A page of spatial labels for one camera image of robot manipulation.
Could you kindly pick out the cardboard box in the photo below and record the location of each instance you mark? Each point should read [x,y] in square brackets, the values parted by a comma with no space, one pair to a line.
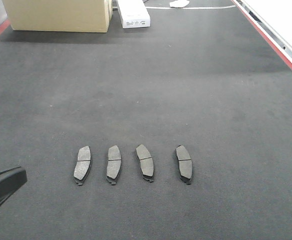
[83,16]

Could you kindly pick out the white machine beside conveyor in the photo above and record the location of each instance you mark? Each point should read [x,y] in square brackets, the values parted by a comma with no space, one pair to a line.
[276,15]

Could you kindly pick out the brake pad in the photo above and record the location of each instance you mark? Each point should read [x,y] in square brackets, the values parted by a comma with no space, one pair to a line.
[113,164]
[83,165]
[146,163]
[184,164]

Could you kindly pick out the white crumpled cloth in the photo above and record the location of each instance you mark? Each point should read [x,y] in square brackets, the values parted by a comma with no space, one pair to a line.
[179,3]

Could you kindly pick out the white long carton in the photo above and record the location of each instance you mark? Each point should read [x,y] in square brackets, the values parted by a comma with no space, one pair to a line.
[133,14]

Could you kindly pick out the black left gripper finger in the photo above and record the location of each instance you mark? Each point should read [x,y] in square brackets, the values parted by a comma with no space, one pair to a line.
[10,181]

